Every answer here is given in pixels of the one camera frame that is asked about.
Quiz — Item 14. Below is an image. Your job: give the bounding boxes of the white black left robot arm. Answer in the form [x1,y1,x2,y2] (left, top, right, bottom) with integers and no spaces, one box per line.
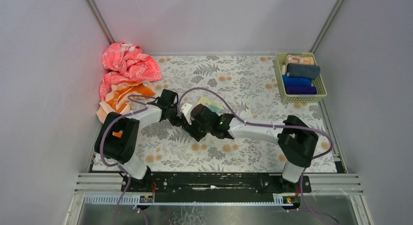
[94,90,182,180]

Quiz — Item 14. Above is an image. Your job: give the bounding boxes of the floral patterned table mat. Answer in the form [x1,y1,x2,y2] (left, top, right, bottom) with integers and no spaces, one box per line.
[135,56,325,172]

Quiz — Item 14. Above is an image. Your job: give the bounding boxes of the white slotted cable duct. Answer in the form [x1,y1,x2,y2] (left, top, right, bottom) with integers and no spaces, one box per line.
[84,194,154,205]

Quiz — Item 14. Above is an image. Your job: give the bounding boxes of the yellow and teal towel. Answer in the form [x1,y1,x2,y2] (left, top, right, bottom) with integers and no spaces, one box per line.
[197,97,223,114]

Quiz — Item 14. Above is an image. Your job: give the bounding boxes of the pink patterned towel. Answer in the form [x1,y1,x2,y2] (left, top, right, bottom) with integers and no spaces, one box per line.
[99,42,162,100]

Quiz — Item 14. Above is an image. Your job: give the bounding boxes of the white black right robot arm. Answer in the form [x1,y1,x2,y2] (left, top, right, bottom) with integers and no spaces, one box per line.
[181,103,319,183]

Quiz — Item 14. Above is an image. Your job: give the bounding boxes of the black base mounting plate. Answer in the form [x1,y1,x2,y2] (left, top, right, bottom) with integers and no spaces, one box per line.
[121,172,312,203]

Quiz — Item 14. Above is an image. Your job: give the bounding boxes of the rolled peach patterned towel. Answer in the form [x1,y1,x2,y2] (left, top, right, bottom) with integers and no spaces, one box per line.
[285,55,315,65]

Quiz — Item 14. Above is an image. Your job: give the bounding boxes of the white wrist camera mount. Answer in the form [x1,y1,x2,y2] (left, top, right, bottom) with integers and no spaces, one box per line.
[181,103,193,125]

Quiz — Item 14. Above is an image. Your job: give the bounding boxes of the rolled purple towel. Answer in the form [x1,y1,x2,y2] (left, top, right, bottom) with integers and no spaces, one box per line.
[285,86,317,95]

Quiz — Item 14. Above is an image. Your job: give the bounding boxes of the rolled dark grey towel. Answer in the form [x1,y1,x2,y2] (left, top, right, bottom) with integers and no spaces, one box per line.
[286,63,321,80]

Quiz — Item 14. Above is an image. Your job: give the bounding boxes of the orange and cream towel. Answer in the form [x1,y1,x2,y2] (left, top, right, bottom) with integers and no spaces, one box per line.
[96,81,155,123]

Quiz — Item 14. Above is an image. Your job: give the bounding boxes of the rolled blue towel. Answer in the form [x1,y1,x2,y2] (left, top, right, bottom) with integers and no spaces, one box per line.
[282,75,312,87]

